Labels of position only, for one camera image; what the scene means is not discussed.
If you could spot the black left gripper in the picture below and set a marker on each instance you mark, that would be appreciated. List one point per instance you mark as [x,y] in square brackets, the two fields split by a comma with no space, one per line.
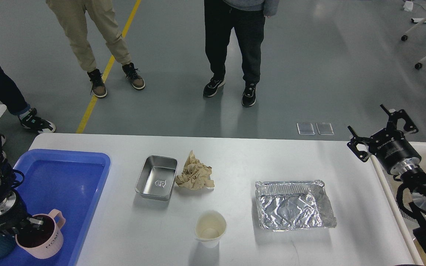
[14,219]

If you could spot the pink mug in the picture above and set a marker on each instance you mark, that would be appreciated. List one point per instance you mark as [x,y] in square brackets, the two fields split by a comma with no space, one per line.
[46,244]

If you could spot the right floor outlet plate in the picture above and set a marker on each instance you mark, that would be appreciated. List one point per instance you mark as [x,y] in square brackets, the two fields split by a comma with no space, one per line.
[324,128]

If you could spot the stainless steel rectangular tray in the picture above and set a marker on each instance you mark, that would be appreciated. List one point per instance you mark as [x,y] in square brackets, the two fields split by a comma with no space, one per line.
[156,178]

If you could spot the person in beige trousers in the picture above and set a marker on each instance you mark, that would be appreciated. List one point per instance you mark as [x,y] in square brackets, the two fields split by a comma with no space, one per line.
[71,16]

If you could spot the white paper cup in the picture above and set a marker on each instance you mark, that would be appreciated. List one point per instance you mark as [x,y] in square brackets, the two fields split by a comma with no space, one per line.
[209,228]

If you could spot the person in dark jeans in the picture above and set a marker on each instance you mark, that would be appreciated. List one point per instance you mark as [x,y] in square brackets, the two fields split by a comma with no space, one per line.
[12,98]

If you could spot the left floor outlet plate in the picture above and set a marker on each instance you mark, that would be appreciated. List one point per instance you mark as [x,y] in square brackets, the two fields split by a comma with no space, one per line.
[305,128]

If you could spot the aluminium foil tray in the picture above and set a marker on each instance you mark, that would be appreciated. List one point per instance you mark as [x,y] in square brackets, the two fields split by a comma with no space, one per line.
[293,205]

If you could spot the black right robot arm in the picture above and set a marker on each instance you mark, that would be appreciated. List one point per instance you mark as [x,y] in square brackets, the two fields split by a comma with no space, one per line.
[411,193]

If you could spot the floor outlet plate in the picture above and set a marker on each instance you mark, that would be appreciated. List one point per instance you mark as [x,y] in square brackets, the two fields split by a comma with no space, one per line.
[324,128]
[305,128]

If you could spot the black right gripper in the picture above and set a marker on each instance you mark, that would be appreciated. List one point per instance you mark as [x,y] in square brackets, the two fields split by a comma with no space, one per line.
[394,149]

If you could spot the crumpled brown paper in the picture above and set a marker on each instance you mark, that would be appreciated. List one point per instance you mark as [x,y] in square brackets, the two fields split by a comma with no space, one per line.
[195,175]

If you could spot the blue plastic tray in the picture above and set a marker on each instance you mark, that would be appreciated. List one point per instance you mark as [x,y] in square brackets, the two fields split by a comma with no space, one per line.
[69,181]

